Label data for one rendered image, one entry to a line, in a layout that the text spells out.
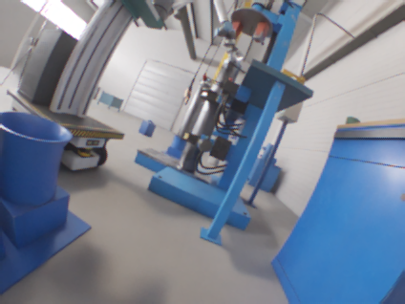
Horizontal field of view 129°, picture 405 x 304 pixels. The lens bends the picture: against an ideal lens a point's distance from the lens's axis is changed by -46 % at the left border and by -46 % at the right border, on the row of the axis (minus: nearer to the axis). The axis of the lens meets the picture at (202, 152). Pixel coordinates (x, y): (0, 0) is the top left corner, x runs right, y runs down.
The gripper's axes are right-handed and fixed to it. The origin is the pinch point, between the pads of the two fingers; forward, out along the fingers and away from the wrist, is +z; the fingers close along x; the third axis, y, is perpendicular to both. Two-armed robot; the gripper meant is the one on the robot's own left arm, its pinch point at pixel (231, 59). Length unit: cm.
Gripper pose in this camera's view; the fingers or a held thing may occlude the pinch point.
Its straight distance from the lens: 191.8
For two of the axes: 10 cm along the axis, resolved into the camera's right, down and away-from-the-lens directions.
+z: -0.1, 9.7, 2.6
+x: -3.9, -2.4, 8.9
